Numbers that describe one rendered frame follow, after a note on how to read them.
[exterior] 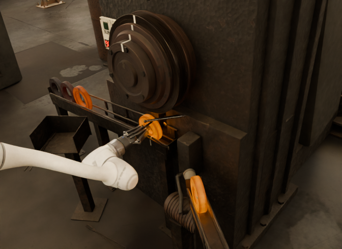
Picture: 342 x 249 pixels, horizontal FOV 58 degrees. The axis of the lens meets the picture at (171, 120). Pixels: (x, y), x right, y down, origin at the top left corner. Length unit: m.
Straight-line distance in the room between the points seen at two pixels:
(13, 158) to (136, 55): 0.60
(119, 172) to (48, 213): 1.17
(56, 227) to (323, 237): 1.70
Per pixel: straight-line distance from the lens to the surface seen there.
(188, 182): 1.39
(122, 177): 1.34
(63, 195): 2.51
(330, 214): 2.33
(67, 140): 1.97
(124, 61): 1.37
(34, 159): 1.28
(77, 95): 2.25
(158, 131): 1.60
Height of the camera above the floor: 1.70
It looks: 34 degrees down
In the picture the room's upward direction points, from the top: 5 degrees counter-clockwise
